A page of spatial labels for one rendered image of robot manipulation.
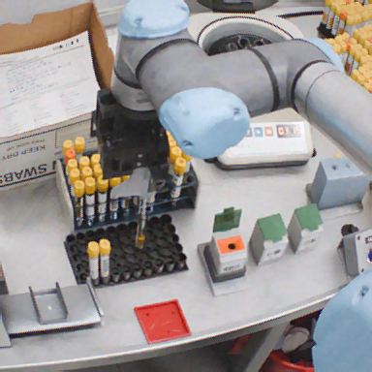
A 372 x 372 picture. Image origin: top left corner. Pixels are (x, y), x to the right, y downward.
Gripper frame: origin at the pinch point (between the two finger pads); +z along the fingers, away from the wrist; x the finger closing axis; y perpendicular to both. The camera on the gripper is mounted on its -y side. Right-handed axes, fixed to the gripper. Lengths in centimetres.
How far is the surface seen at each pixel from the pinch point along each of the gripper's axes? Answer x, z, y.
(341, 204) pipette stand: 1.4, 16.3, -34.6
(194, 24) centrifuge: -35.1, 6.3, -19.6
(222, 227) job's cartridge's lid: 3.5, 9.1, -10.6
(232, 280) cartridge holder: 8.9, 16.3, -11.5
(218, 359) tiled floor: -8, 105, -29
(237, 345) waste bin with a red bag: 1, 71, -25
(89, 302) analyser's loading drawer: 8.7, 13.7, 10.8
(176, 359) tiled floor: -11, 105, -19
